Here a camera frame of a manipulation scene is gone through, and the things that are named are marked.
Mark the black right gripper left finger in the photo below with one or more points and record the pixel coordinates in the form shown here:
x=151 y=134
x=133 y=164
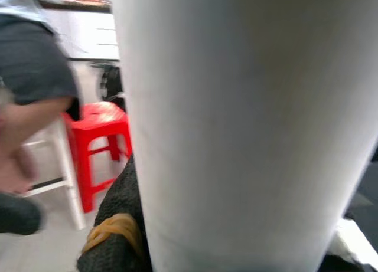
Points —
x=121 y=201

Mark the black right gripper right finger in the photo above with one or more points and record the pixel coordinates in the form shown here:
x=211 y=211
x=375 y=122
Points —
x=348 y=254

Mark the person in grey shirt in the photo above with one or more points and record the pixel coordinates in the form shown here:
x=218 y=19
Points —
x=32 y=62

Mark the white plastic table leg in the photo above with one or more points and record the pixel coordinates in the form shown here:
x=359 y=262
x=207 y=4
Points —
x=245 y=121

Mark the red stool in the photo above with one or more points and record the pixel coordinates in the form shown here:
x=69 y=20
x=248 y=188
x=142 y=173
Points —
x=100 y=121

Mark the tan rubber band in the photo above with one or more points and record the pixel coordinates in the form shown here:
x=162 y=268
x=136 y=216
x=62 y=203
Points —
x=113 y=229

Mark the white wooden stool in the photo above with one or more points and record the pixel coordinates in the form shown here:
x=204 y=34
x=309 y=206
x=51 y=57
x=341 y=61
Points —
x=66 y=177

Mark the white kitchen cabinets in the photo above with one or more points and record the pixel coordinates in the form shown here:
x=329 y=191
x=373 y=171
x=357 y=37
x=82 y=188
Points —
x=88 y=33

